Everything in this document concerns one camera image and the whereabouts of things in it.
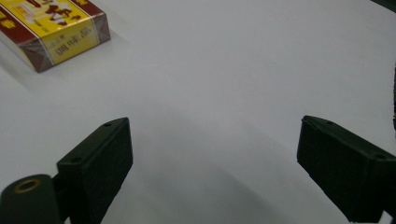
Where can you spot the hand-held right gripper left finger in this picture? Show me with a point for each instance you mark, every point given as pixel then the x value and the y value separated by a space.
pixel 99 165

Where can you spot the yellow and red box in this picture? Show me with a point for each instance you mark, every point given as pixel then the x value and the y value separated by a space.
pixel 53 28

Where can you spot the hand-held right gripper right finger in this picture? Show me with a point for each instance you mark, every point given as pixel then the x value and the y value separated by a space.
pixel 342 168

